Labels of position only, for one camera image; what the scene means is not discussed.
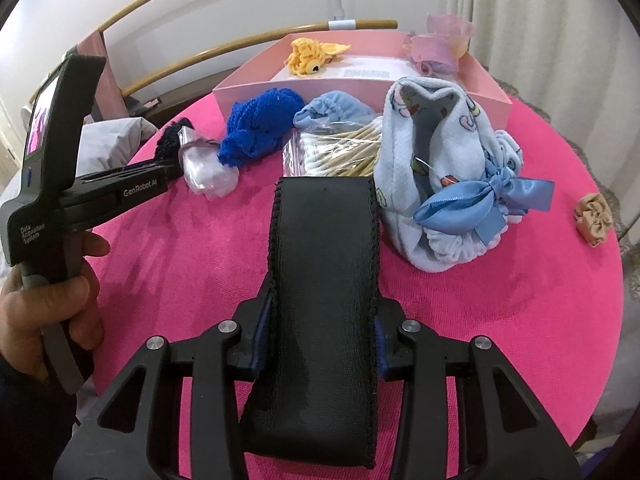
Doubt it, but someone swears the beige fabric scrunchie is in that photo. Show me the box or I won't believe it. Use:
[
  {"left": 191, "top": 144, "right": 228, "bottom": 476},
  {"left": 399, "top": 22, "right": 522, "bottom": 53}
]
[{"left": 573, "top": 192, "right": 615, "bottom": 248}]

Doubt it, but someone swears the bag of cotton swabs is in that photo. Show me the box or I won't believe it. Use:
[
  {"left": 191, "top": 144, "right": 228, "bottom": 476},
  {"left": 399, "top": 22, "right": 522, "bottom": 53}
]
[{"left": 281, "top": 117, "right": 388, "bottom": 181}]

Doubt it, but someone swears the person's left forearm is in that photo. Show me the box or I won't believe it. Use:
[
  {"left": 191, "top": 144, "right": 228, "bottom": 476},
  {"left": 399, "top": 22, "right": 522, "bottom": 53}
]
[{"left": 0, "top": 355, "right": 78, "bottom": 480}]

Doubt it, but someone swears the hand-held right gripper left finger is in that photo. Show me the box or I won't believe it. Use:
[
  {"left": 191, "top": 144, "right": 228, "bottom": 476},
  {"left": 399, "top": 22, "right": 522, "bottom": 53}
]
[{"left": 52, "top": 287, "right": 281, "bottom": 480}]

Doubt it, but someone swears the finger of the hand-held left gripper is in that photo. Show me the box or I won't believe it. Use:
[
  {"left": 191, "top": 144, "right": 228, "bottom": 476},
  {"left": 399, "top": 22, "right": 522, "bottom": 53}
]
[{"left": 75, "top": 159, "right": 185, "bottom": 184}]

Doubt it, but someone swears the pink box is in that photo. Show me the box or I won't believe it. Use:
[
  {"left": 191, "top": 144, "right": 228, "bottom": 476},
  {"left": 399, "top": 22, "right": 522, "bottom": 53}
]
[{"left": 212, "top": 32, "right": 513, "bottom": 131}]

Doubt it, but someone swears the black leather pouch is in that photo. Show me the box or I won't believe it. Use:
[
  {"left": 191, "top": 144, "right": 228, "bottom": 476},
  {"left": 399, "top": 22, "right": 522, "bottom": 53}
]
[{"left": 241, "top": 176, "right": 388, "bottom": 471}]

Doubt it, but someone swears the navy fuzzy scrunchie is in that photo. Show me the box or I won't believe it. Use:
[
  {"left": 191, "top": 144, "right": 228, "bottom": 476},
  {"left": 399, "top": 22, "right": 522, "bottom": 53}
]
[{"left": 155, "top": 117, "right": 196, "bottom": 166}]

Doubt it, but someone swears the white paper sheet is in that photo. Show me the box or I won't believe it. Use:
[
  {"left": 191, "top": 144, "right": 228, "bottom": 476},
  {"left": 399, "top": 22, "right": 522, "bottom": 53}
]
[{"left": 272, "top": 57, "right": 401, "bottom": 81}]

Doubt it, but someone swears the clear plastic bag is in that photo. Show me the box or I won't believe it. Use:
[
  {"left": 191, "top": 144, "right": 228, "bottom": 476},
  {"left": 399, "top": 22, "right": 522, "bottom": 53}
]
[{"left": 177, "top": 127, "right": 240, "bottom": 198}]

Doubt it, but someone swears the person's left hand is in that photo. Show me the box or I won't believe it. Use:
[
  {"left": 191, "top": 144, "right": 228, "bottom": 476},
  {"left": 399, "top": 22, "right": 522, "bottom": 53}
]
[{"left": 0, "top": 232, "right": 111, "bottom": 383}]

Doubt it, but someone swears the round pink table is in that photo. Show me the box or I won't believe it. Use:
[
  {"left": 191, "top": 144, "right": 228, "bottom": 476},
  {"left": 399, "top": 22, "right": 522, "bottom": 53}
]
[{"left": 92, "top": 90, "right": 626, "bottom": 480}]

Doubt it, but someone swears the white duvet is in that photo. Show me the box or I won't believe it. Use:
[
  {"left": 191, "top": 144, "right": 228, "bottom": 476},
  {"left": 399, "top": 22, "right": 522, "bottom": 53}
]
[{"left": 75, "top": 117, "right": 161, "bottom": 181}]

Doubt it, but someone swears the blue satin bow scrunchie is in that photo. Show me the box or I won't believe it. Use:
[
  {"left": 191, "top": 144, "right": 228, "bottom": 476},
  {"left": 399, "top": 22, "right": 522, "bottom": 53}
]
[{"left": 412, "top": 165, "right": 557, "bottom": 261}]

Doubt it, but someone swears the short wooden barre rail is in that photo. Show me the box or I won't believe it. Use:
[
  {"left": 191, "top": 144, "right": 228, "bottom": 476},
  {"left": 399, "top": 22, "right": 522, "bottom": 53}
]
[{"left": 122, "top": 19, "right": 398, "bottom": 96}]

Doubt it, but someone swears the printed light blue baby cloth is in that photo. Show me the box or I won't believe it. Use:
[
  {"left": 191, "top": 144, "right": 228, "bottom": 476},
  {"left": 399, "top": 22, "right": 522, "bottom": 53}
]
[{"left": 372, "top": 76, "right": 526, "bottom": 273}]

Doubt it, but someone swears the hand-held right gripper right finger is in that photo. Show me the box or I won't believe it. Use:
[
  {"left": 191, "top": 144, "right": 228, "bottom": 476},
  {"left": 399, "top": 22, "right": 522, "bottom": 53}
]
[{"left": 372, "top": 300, "right": 583, "bottom": 480}]

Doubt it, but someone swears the cream curtain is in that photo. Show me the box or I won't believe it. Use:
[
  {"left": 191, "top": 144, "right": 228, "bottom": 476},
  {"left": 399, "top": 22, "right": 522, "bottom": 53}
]
[{"left": 440, "top": 0, "right": 640, "bottom": 261}]

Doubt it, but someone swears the pink organza scrunchie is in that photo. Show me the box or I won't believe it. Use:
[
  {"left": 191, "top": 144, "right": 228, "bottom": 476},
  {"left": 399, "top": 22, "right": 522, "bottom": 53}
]
[{"left": 402, "top": 14, "right": 475, "bottom": 77}]

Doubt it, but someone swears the yellow crochet toy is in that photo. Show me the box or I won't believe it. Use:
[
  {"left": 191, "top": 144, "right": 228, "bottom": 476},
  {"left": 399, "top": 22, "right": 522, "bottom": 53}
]
[{"left": 284, "top": 37, "right": 352, "bottom": 78}]

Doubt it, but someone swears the pink hanging cloth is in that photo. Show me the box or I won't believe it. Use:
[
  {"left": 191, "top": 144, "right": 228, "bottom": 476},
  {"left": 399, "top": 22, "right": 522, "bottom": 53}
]
[{"left": 77, "top": 30, "right": 126, "bottom": 121}]

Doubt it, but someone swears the royal blue knitted cloth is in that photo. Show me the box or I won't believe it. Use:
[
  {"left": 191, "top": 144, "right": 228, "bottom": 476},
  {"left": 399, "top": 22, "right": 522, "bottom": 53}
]
[{"left": 217, "top": 87, "right": 306, "bottom": 168}]

